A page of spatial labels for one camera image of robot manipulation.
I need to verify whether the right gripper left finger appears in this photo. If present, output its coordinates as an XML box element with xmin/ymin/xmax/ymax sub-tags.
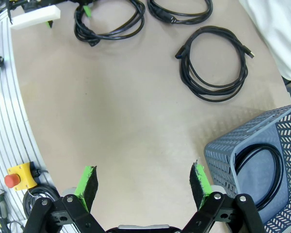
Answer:
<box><xmin>23</xmin><ymin>165</ymin><xmax>105</xmax><ymax>233</ymax></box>

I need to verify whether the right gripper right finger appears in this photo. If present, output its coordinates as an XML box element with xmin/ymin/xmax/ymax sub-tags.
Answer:
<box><xmin>181</xmin><ymin>160</ymin><xmax>267</xmax><ymax>233</ymax></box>

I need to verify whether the black power cable with clover plug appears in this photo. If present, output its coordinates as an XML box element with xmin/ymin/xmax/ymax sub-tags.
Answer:
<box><xmin>146</xmin><ymin>0</ymin><xmax>213</xmax><ymax>25</ymax></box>
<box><xmin>73</xmin><ymin>0</ymin><xmax>146</xmax><ymax>47</ymax></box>

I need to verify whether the large black braided cable coil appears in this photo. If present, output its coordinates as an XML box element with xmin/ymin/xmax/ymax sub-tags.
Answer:
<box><xmin>235</xmin><ymin>143</ymin><xmax>286</xmax><ymax>212</ymax></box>

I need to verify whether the grey perforated plastic basket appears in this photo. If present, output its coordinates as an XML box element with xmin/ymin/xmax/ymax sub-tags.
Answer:
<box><xmin>203</xmin><ymin>100</ymin><xmax>291</xmax><ymax>233</ymax></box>

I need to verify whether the yellow emergency stop box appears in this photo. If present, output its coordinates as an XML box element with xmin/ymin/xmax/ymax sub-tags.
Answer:
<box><xmin>4</xmin><ymin>162</ymin><xmax>38</xmax><ymax>192</ymax></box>

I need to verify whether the small grey device white top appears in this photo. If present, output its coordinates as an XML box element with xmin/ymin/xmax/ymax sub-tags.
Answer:
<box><xmin>0</xmin><ymin>189</ymin><xmax>8</xmax><ymax>219</ymax></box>

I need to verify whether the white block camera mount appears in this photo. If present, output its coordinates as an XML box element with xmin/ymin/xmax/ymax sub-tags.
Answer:
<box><xmin>9</xmin><ymin>5</ymin><xmax>62</xmax><ymax>31</ymax></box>

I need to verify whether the black emergency stop cable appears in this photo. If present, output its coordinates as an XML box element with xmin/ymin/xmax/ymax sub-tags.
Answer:
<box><xmin>30</xmin><ymin>167</ymin><xmax>49</xmax><ymax>178</ymax></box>

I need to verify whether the black cable coil beside frame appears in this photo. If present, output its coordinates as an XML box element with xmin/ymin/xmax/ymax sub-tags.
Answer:
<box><xmin>22</xmin><ymin>186</ymin><xmax>61</xmax><ymax>219</ymax></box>

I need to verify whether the aluminium profile table frame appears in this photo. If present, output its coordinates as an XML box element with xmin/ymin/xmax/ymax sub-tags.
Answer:
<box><xmin>0</xmin><ymin>11</ymin><xmax>61</xmax><ymax>233</ymax></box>

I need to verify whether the black USB cable coil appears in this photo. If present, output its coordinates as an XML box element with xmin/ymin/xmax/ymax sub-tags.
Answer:
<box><xmin>175</xmin><ymin>25</ymin><xmax>256</xmax><ymax>103</ymax></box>

